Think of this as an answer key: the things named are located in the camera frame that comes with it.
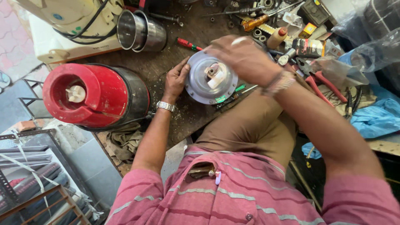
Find person's left hand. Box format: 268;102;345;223
163;56;191;101

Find person's right hand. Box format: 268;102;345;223
203;35;284;88

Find round grey motor housing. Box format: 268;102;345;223
184;50;239;105

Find long metal rod tool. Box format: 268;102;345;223
201;7;265;18

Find heap of small metal parts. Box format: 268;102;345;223
203;0;300;44

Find beige bottle with red cap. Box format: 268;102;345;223
266;26;288;49

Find silver wristwatch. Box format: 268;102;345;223
156;101;176;113

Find steel mixer jar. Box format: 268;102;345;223
116;9;168;53

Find black glue tube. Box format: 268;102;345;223
292;38;326;58

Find small yellow box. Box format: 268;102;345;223
298;22;317;39

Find red and black mixer base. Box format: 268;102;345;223
42;63;152;132

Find dirty grey rag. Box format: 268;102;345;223
106;122;144;164

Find clear plastic bag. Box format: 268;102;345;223
311;0;400;87

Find cream white mixer grinder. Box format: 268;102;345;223
16;0;125;64

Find blue plastic bag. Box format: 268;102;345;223
301;50;400;160

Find metal rack with sheets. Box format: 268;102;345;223
0;129;105;225

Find red handled screwdriver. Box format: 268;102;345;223
176;37;204;52

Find amber handled screwdriver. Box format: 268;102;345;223
242;1;304;32

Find green handled screwdriver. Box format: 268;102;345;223
215;83;259;110

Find beaded wrist bracelet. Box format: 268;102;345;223
261;70;297;97

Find red handled pliers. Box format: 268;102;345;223
295;57;348;107

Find black power cable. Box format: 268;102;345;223
52;0;118;45

